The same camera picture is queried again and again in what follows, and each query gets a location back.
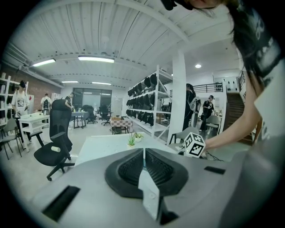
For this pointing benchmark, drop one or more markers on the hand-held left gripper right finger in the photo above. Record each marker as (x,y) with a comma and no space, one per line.
(176,178)

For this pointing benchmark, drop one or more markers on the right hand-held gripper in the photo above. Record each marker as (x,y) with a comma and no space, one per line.
(193,144)

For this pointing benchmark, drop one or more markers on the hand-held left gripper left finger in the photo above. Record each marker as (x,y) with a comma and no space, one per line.
(115,176)

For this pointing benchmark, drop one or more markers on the teal rectangular box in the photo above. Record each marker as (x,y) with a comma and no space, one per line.
(144,163)

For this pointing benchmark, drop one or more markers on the person's right forearm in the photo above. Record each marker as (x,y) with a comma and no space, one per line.
(233,129)

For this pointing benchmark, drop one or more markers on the grey chair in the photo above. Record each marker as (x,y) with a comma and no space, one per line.
(213,121)
(187,132)
(11,131)

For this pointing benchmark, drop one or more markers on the white work table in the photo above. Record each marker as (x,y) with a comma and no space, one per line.
(104,147)

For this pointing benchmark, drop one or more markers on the spiky green potted plant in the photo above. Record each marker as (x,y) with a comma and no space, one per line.
(131,142)

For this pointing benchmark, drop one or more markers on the variegated leafy potted plant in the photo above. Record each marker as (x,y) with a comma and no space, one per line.
(138,137)

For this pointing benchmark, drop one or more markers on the white pillar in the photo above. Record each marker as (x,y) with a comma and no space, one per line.
(178,100)

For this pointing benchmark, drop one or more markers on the checkered cloth table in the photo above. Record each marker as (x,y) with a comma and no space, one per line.
(121,124)

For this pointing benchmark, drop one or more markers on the brown wooden staircase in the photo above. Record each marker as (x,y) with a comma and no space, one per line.
(236,111)

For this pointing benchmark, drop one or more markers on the cardboard box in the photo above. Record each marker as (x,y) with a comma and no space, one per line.
(115,118)

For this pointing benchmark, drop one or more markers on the black railing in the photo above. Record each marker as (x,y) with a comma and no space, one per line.
(204,86)

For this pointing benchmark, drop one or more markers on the black swivel chair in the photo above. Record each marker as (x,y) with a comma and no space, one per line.
(90,113)
(104,113)

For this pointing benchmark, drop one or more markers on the white rack of black bags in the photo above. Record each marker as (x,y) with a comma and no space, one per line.
(147,100)

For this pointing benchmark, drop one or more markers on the white roll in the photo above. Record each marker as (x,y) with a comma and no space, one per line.
(55,149)

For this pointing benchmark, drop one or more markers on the blue cloth table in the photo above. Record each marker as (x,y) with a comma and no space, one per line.
(79,115)

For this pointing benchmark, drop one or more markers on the black mesh office chair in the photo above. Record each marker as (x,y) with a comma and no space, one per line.
(59,124)

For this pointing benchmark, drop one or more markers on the round ceiling downlight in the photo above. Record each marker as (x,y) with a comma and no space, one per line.
(198,66)

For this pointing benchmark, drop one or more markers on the dark glass window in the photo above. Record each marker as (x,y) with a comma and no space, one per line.
(89,98)

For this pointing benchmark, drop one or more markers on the ceiling strip light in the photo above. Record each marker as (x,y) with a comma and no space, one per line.
(43,62)
(95,59)
(69,82)
(101,83)

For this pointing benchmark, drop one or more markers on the white side table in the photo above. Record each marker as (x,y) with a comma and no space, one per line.
(33,120)

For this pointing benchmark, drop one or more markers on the person's black white shirt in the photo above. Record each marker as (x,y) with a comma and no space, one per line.
(265,49)

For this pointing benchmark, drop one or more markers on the white wall shelving unit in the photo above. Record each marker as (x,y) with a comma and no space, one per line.
(5,100)

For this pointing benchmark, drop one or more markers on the black head-worn camera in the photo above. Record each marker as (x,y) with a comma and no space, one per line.
(168,4)

